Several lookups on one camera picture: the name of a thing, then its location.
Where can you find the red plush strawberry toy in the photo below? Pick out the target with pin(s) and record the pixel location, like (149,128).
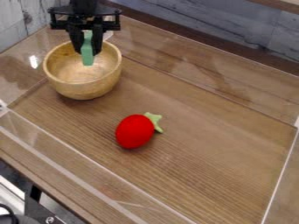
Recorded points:
(137,129)

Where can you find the green rectangular block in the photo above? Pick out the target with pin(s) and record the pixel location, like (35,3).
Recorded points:
(86,50)

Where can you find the clear acrylic tray enclosure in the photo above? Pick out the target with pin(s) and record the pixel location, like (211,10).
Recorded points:
(171,133)

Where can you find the black device with logo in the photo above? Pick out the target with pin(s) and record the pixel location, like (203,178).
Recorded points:
(37,211)

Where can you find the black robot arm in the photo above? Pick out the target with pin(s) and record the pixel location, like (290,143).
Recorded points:
(85,7)

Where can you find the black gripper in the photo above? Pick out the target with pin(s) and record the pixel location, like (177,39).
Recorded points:
(105,19)

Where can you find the black table leg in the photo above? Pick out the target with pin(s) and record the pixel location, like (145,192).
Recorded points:
(37,193)

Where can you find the brown wooden bowl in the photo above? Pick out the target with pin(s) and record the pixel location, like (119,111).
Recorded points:
(83,82)

